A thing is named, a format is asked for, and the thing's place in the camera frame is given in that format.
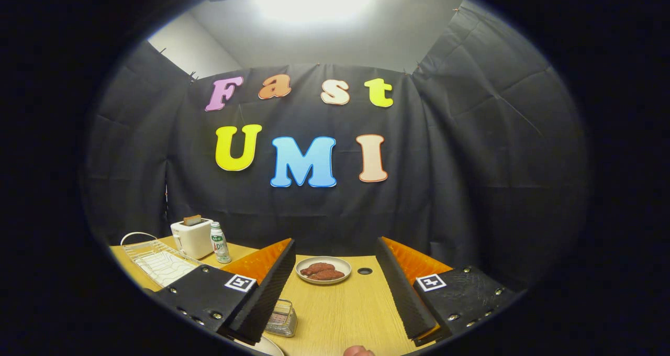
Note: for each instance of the round beige plate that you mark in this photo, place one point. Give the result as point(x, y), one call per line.
point(267, 348)

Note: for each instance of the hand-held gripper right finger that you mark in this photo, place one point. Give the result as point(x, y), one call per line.
point(400, 288)

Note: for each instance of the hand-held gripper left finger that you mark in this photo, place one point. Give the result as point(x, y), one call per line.
point(272, 288)

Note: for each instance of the white drip tray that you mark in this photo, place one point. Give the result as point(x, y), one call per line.
point(167, 269)

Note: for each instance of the red meat piece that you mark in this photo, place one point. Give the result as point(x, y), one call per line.
point(316, 268)
point(330, 275)

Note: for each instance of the black backdrop cloth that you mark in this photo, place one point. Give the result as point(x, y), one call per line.
point(445, 188)

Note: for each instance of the oval beige meat plate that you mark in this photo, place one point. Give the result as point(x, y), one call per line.
point(324, 282)

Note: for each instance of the white toaster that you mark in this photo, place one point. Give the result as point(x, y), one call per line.
point(193, 241)

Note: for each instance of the white bottle with green label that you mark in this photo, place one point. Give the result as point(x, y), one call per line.
point(220, 246)

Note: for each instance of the bread slice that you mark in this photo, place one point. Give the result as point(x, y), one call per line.
point(192, 220)

